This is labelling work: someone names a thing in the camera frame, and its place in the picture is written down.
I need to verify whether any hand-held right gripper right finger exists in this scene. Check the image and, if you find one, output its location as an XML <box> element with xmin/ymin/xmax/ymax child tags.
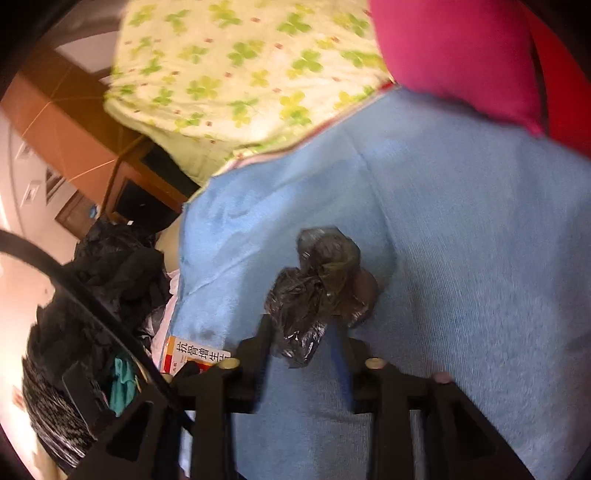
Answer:
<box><xmin>330</xmin><ymin>318</ymin><xmax>536</xmax><ymax>480</ymax></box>

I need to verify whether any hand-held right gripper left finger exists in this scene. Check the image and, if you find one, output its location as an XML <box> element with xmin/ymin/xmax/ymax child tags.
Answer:
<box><xmin>69</xmin><ymin>314</ymin><xmax>273</xmax><ymax>480</ymax></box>

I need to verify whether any black plastic bag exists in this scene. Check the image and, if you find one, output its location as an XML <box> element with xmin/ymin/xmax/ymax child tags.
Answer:
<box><xmin>263</xmin><ymin>226</ymin><xmax>380</xmax><ymax>368</ymax></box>

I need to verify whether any white and orange medicine box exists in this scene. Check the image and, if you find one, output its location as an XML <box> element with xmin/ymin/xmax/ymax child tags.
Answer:
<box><xmin>159</xmin><ymin>335</ymin><xmax>232</xmax><ymax>376</ymax></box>

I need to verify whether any teal cloth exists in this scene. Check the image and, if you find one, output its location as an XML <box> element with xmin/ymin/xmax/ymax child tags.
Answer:
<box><xmin>108</xmin><ymin>355</ymin><xmax>140</xmax><ymax>416</ymax></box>

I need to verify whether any cream pillow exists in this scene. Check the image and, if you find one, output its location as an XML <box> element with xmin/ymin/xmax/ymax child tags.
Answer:
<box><xmin>154</xmin><ymin>217</ymin><xmax>186</xmax><ymax>278</ymax></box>

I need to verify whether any light blue blanket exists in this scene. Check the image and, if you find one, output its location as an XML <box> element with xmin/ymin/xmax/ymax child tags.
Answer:
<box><xmin>175</xmin><ymin>88</ymin><xmax>591</xmax><ymax>480</ymax></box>

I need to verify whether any black white patterned cloth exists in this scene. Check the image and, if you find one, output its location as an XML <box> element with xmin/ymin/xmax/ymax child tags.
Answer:
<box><xmin>21</xmin><ymin>351</ymin><xmax>101</xmax><ymax>468</ymax></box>

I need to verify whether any brown wooden door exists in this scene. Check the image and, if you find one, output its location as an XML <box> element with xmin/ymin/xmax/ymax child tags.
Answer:
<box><xmin>54</xmin><ymin>191</ymin><xmax>101</xmax><ymax>239</ymax></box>

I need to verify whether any ceiling air vent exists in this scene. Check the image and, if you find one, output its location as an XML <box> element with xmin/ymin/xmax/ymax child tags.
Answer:
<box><xmin>44</xmin><ymin>167</ymin><xmax>66</xmax><ymax>204</ymax></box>

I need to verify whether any green clover print quilt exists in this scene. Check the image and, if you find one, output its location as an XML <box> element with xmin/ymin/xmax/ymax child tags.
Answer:
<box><xmin>104</xmin><ymin>0</ymin><xmax>399</xmax><ymax>184</ymax></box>

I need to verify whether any wooden cabinet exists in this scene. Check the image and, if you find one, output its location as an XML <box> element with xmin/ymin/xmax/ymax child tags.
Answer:
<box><xmin>0</xmin><ymin>46</ymin><xmax>204</xmax><ymax>232</ymax></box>

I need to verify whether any pink pillow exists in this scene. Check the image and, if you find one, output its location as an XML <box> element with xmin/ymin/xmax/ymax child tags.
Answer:
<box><xmin>368</xmin><ymin>0</ymin><xmax>546</xmax><ymax>137</ymax></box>

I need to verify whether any red shopping bag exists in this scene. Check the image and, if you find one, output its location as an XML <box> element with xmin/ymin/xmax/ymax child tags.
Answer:
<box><xmin>526</xmin><ymin>9</ymin><xmax>591</xmax><ymax>161</ymax></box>

